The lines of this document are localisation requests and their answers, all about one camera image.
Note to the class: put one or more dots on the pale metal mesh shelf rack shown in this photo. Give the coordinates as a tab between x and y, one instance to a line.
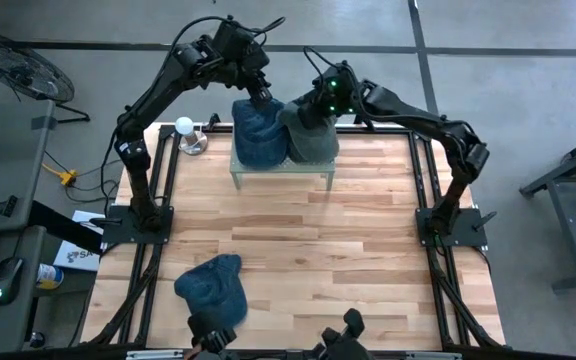
288	167

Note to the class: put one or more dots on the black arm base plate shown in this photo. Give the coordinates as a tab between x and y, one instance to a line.
163	230
468	235

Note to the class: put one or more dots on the olive green cap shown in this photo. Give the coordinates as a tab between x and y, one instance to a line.
313	145

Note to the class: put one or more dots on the white yellow can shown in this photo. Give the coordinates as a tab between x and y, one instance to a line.
48	277

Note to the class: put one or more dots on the blue denim cap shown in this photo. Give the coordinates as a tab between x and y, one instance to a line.
258	140
213	290

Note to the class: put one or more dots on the black computer mouse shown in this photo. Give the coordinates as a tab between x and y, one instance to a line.
8	280

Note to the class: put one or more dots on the black wedge bracket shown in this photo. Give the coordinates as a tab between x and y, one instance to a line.
5	206

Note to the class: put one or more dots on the grey metal stand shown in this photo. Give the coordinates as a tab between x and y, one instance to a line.
570	230

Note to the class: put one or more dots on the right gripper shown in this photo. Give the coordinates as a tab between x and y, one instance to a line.
320	109

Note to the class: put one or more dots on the white bulb table lamp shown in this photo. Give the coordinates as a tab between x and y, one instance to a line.
190	135

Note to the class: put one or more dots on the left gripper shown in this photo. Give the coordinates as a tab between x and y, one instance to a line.
254	65

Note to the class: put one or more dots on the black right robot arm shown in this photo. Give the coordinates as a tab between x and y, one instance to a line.
418	112

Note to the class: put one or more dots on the yellow power plug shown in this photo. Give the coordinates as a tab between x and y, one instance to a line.
69	177

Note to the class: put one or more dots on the black round knob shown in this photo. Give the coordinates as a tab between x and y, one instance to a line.
37	340

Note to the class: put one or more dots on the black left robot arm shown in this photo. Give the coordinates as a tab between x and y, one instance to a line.
153	95

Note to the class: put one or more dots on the silver metal bracket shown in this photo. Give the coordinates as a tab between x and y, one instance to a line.
433	356
153	355

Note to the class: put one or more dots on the black desk support beam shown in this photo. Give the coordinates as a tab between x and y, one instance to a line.
58	225

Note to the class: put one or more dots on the white cardboard box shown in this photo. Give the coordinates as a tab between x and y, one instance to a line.
75	257

